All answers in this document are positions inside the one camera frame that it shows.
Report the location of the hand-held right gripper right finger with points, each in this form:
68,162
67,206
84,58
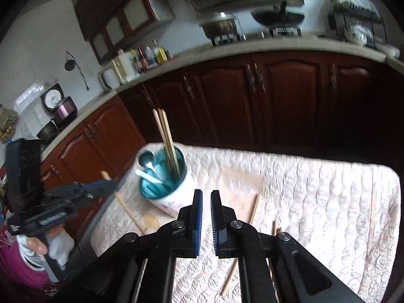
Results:
215,221

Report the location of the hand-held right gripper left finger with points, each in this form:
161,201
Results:
198,221

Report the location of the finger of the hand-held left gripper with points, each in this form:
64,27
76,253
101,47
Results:
104,184
94,193

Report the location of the white floral cup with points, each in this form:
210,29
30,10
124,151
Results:
176,195

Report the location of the metal spoon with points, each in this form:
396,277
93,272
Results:
145,159

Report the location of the person's left forearm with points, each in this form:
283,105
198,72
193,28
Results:
15,271

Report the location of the person's left hand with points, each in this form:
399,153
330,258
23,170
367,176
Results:
60,246

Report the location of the small wooden spoon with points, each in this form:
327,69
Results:
150,220

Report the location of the dark round pot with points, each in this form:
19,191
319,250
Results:
47,131

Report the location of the woven basket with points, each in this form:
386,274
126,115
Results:
6,123

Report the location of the purple rice cooker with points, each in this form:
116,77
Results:
64,110

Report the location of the round dial kitchen scale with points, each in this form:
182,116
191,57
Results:
52,96

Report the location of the quilted pink tablecloth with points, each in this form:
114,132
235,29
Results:
315,211

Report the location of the cream storage box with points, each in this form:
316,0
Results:
121,66

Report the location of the red sauce bottle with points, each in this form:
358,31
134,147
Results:
145,56

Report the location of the dark wooden base cabinets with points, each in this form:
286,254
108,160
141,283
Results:
284,101

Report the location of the yellow oil bottle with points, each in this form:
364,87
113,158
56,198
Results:
160,53

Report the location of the gas stove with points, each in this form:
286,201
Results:
252,36

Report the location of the cooking pot with lid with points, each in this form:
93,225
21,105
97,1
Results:
217,25

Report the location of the beige stone countertop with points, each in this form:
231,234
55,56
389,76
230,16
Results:
331,45

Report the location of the black wok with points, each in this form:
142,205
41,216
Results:
277,17

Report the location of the white plastic bag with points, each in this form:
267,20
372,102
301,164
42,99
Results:
356,34

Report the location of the black dish rack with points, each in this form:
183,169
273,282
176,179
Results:
356,19

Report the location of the clear plastic wall sheet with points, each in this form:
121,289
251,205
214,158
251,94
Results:
30,104

